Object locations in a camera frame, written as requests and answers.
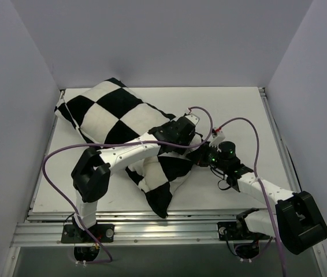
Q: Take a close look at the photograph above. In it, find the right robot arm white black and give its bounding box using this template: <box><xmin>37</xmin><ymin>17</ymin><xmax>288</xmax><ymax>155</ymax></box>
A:
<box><xmin>187</xmin><ymin>141</ymin><xmax>327</xmax><ymax>254</ymax></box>

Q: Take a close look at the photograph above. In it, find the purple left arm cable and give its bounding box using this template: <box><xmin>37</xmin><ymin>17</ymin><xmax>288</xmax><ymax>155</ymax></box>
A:
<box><xmin>42</xmin><ymin>105</ymin><xmax>214</xmax><ymax>263</ymax></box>

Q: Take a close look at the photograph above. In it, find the aluminium left side rail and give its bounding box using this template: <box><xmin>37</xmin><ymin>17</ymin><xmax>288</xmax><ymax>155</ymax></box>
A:
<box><xmin>24</xmin><ymin>89</ymin><xmax>66</xmax><ymax>218</ymax></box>

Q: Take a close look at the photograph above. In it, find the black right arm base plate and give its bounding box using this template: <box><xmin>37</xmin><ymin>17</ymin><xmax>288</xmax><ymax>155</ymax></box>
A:
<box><xmin>217</xmin><ymin>221</ymin><xmax>247</xmax><ymax>241</ymax></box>

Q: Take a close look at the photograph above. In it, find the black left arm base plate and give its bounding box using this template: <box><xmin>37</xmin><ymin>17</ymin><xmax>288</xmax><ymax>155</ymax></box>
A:
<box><xmin>61</xmin><ymin>224</ymin><xmax>115</xmax><ymax>244</ymax></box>

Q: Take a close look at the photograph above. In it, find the aluminium rail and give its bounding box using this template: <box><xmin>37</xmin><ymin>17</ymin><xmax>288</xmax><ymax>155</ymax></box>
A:
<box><xmin>24</xmin><ymin>89</ymin><xmax>66</xmax><ymax>218</ymax></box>
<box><xmin>258</xmin><ymin>88</ymin><xmax>302</xmax><ymax>192</ymax></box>
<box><xmin>12</xmin><ymin>208</ymin><xmax>311</xmax><ymax>248</ymax></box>

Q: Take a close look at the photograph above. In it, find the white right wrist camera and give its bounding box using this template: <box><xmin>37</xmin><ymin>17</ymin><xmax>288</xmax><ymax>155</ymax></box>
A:
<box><xmin>209</xmin><ymin>128</ymin><xmax>225</xmax><ymax>149</ymax></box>

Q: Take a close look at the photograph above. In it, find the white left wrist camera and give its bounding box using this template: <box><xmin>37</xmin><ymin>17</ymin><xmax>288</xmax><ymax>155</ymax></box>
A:
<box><xmin>183</xmin><ymin>108</ymin><xmax>200</xmax><ymax>125</ymax></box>

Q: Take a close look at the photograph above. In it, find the black and white checkered pillowcase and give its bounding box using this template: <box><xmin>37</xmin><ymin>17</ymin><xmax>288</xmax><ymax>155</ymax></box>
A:
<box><xmin>54</xmin><ymin>78</ymin><xmax>193</xmax><ymax>219</ymax></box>

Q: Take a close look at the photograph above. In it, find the aluminium right side rail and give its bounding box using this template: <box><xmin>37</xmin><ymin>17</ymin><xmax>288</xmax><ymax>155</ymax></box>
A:
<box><xmin>258</xmin><ymin>88</ymin><xmax>302</xmax><ymax>192</ymax></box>

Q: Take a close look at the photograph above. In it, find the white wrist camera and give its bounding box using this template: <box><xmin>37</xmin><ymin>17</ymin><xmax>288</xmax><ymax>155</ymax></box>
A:
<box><xmin>183</xmin><ymin>108</ymin><xmax>200</xmax><ymax>125</ymax></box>
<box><xmin>209</xmin><ymin>128</ymin><xmax>225</xmax><ymax>149</ymax></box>

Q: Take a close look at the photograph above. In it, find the aluminium front rail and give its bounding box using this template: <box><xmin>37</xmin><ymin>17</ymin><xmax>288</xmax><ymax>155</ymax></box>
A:
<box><xmin>12</xmin><ymin>208</ymin><xmax>311</xmax><ymax>248</ymax></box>

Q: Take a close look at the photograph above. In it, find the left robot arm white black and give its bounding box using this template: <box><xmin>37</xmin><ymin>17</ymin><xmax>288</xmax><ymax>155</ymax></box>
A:
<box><xmin>71</xmin><ymin>114</ymin><xmax>199</xmax><ymax>242</ymax></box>

